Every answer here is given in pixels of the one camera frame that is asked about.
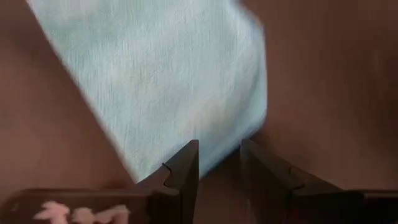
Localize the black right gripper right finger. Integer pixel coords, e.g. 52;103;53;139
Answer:
239;139;341;224

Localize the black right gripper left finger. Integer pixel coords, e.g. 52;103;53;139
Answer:
136;139;200;224

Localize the teal microfiber towel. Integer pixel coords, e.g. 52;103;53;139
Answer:
26;0;268;184

